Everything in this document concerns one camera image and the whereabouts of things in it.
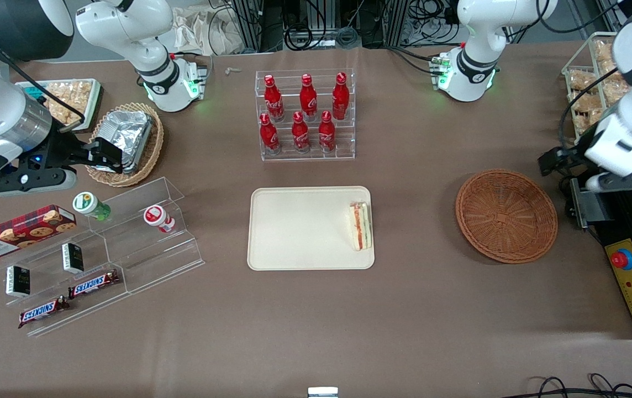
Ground white wire rack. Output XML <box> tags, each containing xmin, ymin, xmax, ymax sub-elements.
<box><xmin>562</xmin><ymin>32</ymin><xmax>632</xmax><ymax>150</ymax></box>

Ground stacked foil containers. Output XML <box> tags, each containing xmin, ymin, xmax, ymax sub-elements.
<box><xmin>97</xmin><ymin>111</ymin><xmax>154</xmax><ymax>173</ymax></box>

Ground crumpled beige paper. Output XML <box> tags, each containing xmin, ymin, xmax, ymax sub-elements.
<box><xmin>171</xmin><ymin>8</ymin><xmax>245</xmax><ymax>56</ymax></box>

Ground black machine cable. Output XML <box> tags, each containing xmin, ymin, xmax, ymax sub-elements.
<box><xmin>556</xmin><ymin>174</ymin><xmax>577</xmax><ymax>222</ymax></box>

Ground small black white box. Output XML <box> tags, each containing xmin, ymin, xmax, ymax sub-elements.
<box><xmin>6</xmin><ymin>265</ymin><xmax>31</xmax><ymax>298</ymax></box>
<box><xmin>62</xmin><ymin>242</ymin><xmax>85</xmax><ymax>274</ymax></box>

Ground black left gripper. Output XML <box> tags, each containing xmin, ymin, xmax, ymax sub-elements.
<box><xmin>538</xmin><ymin>145</ymin><xmax>594</xmax><ymax>177</ymax></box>

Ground tan snack pack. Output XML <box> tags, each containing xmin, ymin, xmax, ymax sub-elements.
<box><xmin>51</xmin><ymin>104</ymin><xmax>83</xmax><ymax>127</ymax></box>
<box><xmin>45</xmin><ymin>82</ymin><xmax>93</xmax><ymax>106</ymax></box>

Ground cream plastic tray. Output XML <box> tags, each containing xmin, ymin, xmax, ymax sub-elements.
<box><xmin>247</xmin><ymin>186</ymin><xmax>376</xmax><ymax>271</ymax></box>

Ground red tartan cookie box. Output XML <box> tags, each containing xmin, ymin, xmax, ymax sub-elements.
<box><xmin>0</xmin><ymin>205</ymin><xmax>77</xmax><ymax>260</ymax></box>

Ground clear acrylic stepped shelf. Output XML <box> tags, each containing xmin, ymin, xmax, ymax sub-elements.
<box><xmin>0</xmin><ymin>177</ymin><xmax>206</xmax><ymax>338</ymax></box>

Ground aluminium frame post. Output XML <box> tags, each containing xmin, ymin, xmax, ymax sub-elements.
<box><xmin>385</xmin><ymin>0</ymin><xmax>412</xmax><ymax>48</ymax></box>
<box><xmin>232</xmin><ymin>0</ymin><xmax>264</xmax><ymax>53</ymax></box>

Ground green cap small bottle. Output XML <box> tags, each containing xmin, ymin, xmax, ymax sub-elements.
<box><xmin>73</xmin><ymin>192</ymin><xmax>111</xmax><ymax>222</ymax></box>

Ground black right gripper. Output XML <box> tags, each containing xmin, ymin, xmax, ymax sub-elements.
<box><xmin>37</xmin><ymin>133</ymin><xmax>124</xmax><ymax>173</ymax></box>

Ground clear acrylic bottle rack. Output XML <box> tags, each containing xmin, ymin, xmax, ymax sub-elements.
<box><xmin>255</xmin><ymin>69</ymin><xmax>356</xmax><ymax>162</ymax></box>

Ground grey metal machine bracket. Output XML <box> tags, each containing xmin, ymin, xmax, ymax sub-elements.
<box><xmin>570</xmin><ymin>178</ymin><xmax>615</xmax><ymax>228</ymax></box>

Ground Snickers chocolate bar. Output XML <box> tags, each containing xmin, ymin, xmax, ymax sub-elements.
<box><xmin>69</xmin><ymin>270</ymin><xmax>120</xmax><ymax>299</ymax></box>
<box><xmin>18</xmin><ymin>296</ymin><xmax>71</xmax><ymax>328</ymax></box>

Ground teal snack tray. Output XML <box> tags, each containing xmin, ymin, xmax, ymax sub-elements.
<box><xmin>15</xmin><ymin>79</ymin><xmax>102</xmax><ymax>132</ymax></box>

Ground light wicker basket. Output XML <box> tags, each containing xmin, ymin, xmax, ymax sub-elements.
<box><xmin>87</xmin><ymin>102</ymin><xmax>165</xmax><ymax>187</ymax></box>

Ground red cap small bottle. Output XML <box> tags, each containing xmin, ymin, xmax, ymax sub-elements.
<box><xmin>144</xmin><ymin>206</ymin><xmax>176</xmax><ymax>234</ymax></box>

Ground triangle sandwich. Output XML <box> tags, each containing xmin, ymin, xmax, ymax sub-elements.
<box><xmin>348</xmin><ymin>202</ymin><xmax>373</xmax><ymax>252</ymax></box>

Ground brown wicker basket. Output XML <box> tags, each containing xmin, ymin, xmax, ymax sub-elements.
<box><xmin>456</xmin><ymin>169</ymin><xmax>559</xmax><ymax>264</ymax></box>

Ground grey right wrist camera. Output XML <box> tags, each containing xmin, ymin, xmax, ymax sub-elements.
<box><xmin>0</xmin><ymin>165</ymin><xmax>77</xmax><ymax>197</ymax></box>

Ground red cola bottle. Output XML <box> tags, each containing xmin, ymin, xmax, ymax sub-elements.
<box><xmin>292</xmin><ymin>112</ymin><xmax>310</xmax><ymax>154</ymax></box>
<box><xmin>259</xmin><ymin>113</ymin><xmax>281</xmax><ymax>155</ymax></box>
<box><xmin>318</xmin><ymin>111</ymin><xmax>336</xmax><ymax>153</ymax></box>
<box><xmin>299</xmin><ymin>73</ymin><xmax>318</xmax><ymax>121</ymax></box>
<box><xmin>332</xmin><ymin>72</ymin><xmax>350</xmax><ymax>121</ymax></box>
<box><xmin>264</xmin><ymin>75</ymin><xmax>285</xmax><ymax>122</ymax></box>

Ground black floor cables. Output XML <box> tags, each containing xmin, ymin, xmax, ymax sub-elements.
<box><xmin>515</xmin><ymin>373</ymin><xmax>632</xmax><ymax>398</ymax></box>

